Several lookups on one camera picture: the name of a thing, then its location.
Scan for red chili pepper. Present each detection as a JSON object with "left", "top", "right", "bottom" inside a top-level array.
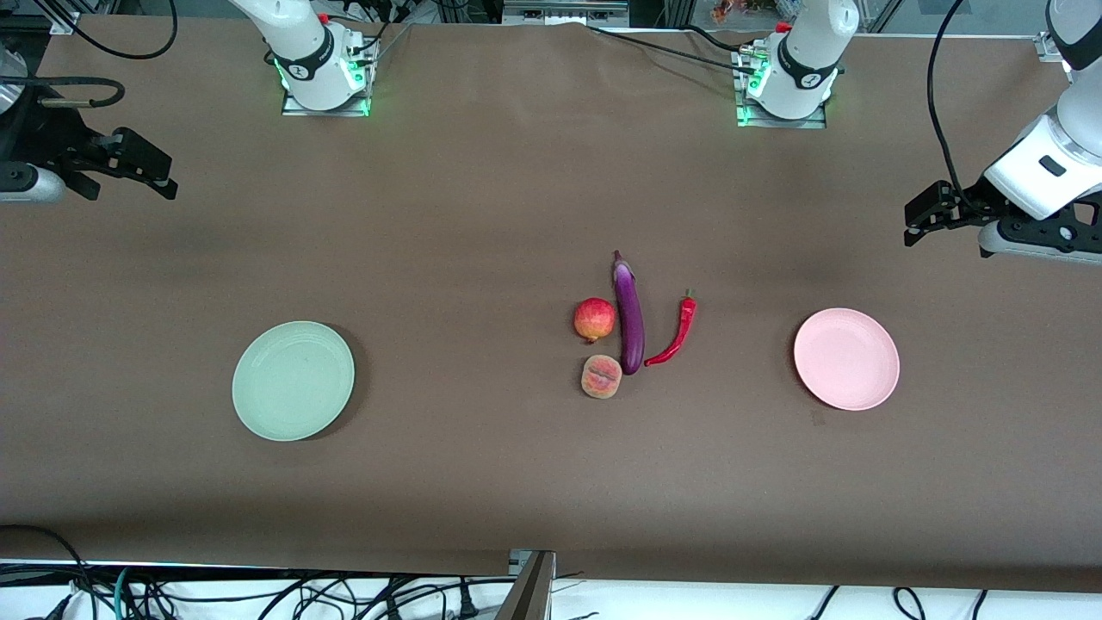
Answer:
[{"left": 644, "top": 288, "right": 698, "bottom": 368}]

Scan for purple eggplant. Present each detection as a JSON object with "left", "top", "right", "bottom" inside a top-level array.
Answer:
[{"left": 612, "top": 250, "right": 646, "bottom": 376}]

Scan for red apple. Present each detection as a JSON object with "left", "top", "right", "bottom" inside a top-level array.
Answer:
[{"left": 573, "top": 297, "right": 617, "bottom": 344}]

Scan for peach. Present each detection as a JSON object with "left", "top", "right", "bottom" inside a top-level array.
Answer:
[{"left": 581, "top": 354, "right": 623, "bottom": 400}]

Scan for pink plate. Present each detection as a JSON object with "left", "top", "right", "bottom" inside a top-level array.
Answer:
[{"left": 793, "top": 307, "right": 901, "bottom": 412}]

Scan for light green plate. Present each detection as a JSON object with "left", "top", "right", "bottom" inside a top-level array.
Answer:
[{"left": 232, "top": 320, "right": 356, "bottom": 443}]

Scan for colourful background items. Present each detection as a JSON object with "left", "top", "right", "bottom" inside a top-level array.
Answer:
[{"left": 710, "top": 0, "right": 802, "bottom": 22}]

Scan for brown table cover sheet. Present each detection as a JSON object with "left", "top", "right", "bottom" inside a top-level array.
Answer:
[{"left": 0, "top": 13, "right": 1102, "bottom": 595}]

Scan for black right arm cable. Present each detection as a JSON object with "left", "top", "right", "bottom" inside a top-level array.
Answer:
[{"left": 0, "top": 0, "right": 179, "bottom": 109}]

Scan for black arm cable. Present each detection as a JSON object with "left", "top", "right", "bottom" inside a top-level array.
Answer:
[
  {"left": 926, "top": 0, "right": 978, "bottom": 208},
  {"left": 0, "top": 0, "right": 179, "bottom": 109}
]

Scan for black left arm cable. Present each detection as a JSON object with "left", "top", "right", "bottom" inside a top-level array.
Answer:
[{"left": 926, "top": 0, "right": 978, "bottom": 208}]

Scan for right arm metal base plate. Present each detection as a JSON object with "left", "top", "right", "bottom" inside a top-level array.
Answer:
[{"left": 282, "top": 52, "right": 375, "bottom": 117}]

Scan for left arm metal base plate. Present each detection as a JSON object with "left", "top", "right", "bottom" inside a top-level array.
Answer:
[{"left": 736, "top": 52, "right": 827, "bottom": 130}]

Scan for long black table cable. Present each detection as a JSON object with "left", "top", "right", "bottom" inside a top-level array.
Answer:
[{"left": 585, "top": 24, "right": 758, "bottom": 74}]

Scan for thick black floor cable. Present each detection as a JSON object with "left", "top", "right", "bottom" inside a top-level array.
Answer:
[{"left": 0, "top": 524, "right": 97, "bottom": 620}]

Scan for grey metal frame box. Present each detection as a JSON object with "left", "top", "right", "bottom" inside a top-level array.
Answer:
[{"left": 504, "top": 0, "right": 629, "bottom": 27}]

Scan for tangled black cables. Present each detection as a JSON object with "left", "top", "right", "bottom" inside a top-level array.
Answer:
[{"left": 129, "top": 570, "right": 517, "bottom": 620}]

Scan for aluminium profile post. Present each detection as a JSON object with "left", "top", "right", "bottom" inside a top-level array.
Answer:
[{"left": 495, "top": 549, "right": 557, "bottom": 620}]

